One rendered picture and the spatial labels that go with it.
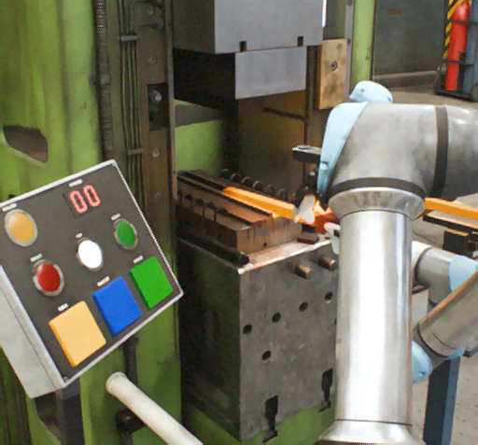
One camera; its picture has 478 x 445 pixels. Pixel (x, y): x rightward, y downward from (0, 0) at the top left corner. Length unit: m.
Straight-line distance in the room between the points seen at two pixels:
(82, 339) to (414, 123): 0.58
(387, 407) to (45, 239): 0.59
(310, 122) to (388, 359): 1.11
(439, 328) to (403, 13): 8.54
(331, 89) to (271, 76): 0.34
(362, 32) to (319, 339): 0.81
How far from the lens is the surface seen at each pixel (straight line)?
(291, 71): 1.54
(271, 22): 1.49
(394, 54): 9.56
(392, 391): 0.78
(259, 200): 1.62
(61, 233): 1.13
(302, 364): 1.75
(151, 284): 1.22
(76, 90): 1.41
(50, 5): 1.42
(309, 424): 1.88
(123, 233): 1.22
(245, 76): 1.46
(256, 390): 1.67
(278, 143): 1.90
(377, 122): 0.84
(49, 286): 1.08
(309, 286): 1.66
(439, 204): 1.86
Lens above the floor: 1.53
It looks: 20 degrees down
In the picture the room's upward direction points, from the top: straight up
